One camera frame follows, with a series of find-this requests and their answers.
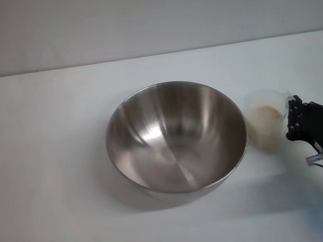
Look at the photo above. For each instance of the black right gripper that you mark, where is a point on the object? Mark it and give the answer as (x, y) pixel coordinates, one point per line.
(321, 125)

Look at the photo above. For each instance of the white rice grains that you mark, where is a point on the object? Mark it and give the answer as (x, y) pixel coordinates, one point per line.
(267, 128)

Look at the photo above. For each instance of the clear plastic measuring cup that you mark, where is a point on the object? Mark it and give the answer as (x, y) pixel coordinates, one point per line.
(260, 100)

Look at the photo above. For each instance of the stainless steel mixing bowl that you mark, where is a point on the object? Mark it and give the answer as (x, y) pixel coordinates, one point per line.
(176, 142)

